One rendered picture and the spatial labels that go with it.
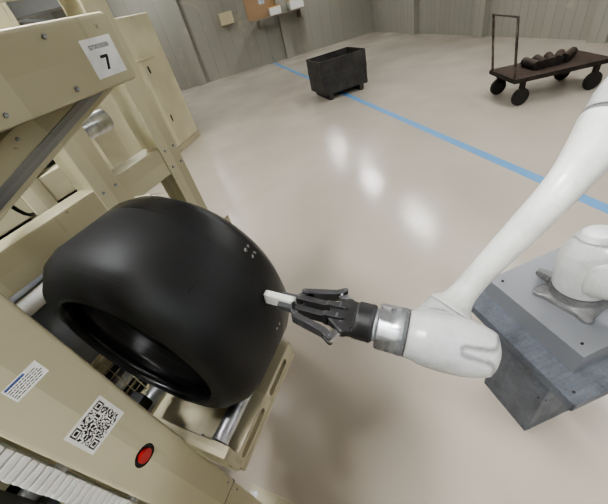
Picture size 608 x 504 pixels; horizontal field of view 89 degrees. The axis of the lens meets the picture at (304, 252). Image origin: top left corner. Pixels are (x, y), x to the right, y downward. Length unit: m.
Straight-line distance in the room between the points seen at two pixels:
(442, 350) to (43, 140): 1.02
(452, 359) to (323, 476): 1.29
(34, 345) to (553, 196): 0.86
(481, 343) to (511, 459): 1.28
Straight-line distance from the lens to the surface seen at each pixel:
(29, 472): 0.71
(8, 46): 0.92
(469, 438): 1.85
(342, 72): 6.80
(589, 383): 1.33
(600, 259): 1.20
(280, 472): 1.84
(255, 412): 0.99
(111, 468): 0.80
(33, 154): 1.03
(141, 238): 0.67
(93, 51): 1.01
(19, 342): 0.61
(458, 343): 0.59
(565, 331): 1.30
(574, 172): 0.69
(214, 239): 0.66
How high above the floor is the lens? 1.72
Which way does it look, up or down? 39 degrees down
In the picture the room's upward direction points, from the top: 16 degrees counter-clockwise
